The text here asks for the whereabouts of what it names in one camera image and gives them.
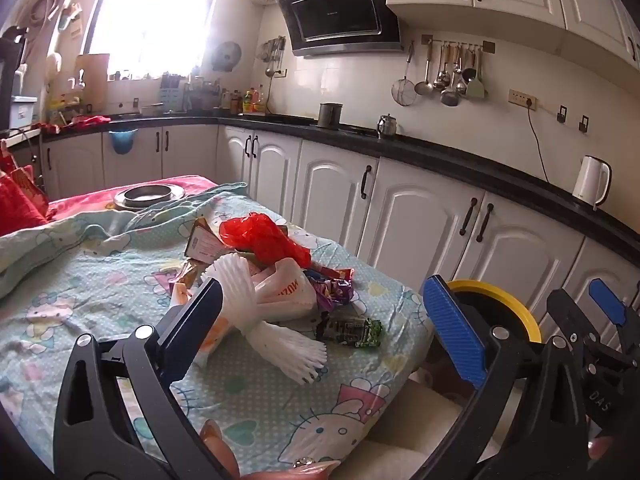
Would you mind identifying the knife rack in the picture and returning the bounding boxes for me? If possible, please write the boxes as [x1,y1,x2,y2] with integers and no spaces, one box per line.
[160,74,184,111]

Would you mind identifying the red plastic bag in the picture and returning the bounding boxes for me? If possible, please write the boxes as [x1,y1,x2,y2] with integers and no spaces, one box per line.
[219,212,312,267]

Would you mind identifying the wire mesh strainer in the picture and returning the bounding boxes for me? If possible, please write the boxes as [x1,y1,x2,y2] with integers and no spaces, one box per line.
[391,42,418,107]

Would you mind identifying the yellow rimmed black bin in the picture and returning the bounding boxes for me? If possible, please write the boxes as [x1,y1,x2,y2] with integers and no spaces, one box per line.
[442,280,543,356]

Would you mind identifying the row of condiment bottles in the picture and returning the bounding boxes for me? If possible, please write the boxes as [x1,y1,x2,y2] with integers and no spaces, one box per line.
[220,85,267,114]

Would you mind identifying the wall power outlet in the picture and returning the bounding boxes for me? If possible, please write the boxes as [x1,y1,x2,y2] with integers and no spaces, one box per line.
[508,89,538,111]

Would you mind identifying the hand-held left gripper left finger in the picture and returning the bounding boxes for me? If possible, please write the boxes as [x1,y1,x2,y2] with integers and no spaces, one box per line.
[52,277,236,480]

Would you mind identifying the person's left hand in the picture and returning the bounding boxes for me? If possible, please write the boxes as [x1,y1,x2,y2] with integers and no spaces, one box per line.
[199,419,346,480]

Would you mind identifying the red cushion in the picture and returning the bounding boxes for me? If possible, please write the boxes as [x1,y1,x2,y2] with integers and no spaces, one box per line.
[0,152,51,236]

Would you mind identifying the brown snack wrapper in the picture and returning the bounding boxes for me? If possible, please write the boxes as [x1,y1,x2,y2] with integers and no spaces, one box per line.
[167,259,207,306]

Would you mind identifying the white electric kettle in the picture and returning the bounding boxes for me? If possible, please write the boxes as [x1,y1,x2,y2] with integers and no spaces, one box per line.
[572,156,613,211]

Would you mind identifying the white plastic bag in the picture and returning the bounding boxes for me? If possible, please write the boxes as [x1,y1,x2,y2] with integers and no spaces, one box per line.
[250,259,321,323]

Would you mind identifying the person's right hand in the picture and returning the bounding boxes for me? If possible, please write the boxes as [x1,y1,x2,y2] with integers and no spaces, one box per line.
[587,435,615,462]

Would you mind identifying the white lower cabinets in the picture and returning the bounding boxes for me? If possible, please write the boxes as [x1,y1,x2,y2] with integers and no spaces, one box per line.
[40,122,640,323]

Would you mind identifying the large metal ladle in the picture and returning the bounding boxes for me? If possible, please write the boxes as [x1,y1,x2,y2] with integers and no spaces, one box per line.
[440,46,462,107]

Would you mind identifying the purple snack wrapper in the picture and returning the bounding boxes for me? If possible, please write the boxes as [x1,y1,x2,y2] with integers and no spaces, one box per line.
[302,267,356,313]

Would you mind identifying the blue hanging basket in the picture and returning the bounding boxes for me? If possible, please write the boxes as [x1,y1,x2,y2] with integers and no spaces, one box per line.
[109,129,138,155]

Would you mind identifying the metal slotted spoon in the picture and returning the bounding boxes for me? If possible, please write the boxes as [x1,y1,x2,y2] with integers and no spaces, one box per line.
[434,45,452,92]

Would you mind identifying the wooden cutting board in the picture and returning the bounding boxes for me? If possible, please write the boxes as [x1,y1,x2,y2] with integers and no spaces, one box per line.
[75,54,110,113]

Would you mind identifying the white orange packet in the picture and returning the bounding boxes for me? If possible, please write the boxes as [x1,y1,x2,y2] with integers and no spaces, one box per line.
[192,305,243,367]

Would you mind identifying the red cloth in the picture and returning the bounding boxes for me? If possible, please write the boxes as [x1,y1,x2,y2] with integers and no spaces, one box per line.
[32,116,112,135]

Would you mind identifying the small metal ladle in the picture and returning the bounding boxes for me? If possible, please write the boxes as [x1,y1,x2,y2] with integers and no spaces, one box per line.
[415,42,435,96]

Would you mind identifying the metal teapot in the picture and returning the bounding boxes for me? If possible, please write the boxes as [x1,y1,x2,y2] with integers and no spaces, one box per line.
[376,113,399,140]

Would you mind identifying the metal pot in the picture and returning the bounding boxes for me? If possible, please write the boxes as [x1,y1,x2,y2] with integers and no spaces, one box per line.
[318,102,345,129]

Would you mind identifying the hanging kitchen tools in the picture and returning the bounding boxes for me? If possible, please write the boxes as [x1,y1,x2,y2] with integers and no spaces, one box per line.
[257,36,287,78]

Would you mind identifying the round wall fan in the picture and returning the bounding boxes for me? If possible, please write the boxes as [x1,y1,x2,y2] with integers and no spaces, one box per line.
[211,41,242,72]

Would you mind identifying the red blanket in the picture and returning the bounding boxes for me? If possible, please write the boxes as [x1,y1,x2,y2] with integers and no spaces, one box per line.
[47,175,218,222]

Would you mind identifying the cartoon cat printed blanket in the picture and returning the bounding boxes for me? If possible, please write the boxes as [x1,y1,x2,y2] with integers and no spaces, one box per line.
[0,182,436,480]

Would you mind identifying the black countertop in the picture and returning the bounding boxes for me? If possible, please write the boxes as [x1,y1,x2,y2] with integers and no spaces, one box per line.
[40,112,640,256]

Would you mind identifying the round metal bowl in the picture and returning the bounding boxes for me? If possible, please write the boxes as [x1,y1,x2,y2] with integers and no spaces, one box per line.
[114,184,180,211]

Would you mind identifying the green spatula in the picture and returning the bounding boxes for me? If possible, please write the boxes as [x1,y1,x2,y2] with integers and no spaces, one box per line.
[467,47,487,100]

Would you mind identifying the green snack wrapper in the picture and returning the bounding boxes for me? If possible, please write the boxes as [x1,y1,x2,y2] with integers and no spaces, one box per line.
[315,316,383,348]

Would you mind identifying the black kettle cable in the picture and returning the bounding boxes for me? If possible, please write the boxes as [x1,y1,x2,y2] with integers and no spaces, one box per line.
[526,105,552,184]

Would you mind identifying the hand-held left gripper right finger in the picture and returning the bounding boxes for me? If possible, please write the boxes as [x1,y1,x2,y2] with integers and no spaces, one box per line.
[415,274,590,480]

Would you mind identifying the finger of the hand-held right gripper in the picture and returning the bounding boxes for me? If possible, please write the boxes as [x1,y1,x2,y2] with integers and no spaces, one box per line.
[589,279,640,356]
[546,287,608,356]

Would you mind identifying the white foam net sleeve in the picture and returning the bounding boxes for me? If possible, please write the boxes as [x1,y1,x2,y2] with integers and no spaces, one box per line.
[202,254,328,386]

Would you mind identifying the black range hood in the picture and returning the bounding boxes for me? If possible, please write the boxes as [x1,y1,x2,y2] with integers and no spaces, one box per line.
[272,0,403,57]

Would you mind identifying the white cushioned seat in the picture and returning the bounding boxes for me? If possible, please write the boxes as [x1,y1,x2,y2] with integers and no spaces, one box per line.
[345,380,506,480]

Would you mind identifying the pink card packet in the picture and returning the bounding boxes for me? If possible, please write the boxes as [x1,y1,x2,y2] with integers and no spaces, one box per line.
[185,222,236,266]

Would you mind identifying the brown printed cloth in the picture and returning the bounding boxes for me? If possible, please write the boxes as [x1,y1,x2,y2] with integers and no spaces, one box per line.
[412,355,476,403]

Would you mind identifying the wall utensil rail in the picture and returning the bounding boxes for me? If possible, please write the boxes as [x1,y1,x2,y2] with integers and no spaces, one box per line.
[421,35,497,55]

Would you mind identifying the window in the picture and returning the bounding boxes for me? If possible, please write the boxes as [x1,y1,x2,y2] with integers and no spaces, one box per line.
[82,0,226,81]

